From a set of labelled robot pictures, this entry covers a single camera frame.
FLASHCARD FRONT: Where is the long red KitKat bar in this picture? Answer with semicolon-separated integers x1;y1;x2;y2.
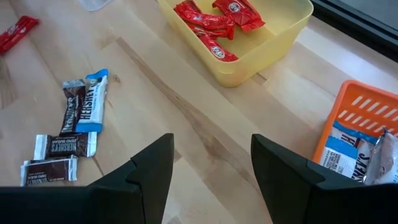
173;0;236;32

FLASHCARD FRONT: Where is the brown Hershey's zero sugar bar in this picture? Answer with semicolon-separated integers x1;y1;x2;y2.
33;132;98;161
20;154;78;187

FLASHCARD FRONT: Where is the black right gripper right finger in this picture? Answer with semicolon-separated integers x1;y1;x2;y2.
250;133;398;224

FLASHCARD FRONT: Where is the yellow plastic bin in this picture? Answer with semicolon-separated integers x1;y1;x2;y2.
156;0;314;88

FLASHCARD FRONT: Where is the brown Hershey's chocolate bar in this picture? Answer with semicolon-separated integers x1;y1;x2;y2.
59;79;87;135

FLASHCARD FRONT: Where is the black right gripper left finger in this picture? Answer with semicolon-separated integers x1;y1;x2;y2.
0;133;175;224

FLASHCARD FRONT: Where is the orange plastic basket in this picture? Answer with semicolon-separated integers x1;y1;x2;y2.
312;80;398;184

